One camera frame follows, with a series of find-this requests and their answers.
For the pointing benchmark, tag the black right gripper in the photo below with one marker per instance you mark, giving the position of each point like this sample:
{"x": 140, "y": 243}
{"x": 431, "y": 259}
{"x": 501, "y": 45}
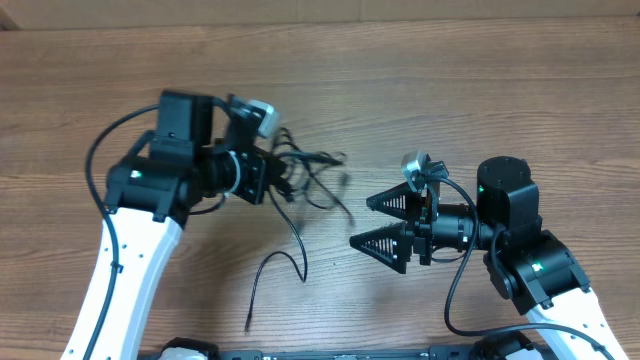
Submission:
{"x": 400, "y": 236}

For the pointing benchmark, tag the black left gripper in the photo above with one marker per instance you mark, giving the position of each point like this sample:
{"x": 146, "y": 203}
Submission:
{"x": 263, "y": 166}

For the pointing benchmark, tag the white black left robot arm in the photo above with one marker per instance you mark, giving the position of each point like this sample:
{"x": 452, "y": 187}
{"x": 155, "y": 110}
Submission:
{"x": 202, "y": 146}

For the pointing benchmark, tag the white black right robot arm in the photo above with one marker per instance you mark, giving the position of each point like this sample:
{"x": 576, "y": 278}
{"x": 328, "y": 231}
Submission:
{"x": 527, "y": 264}

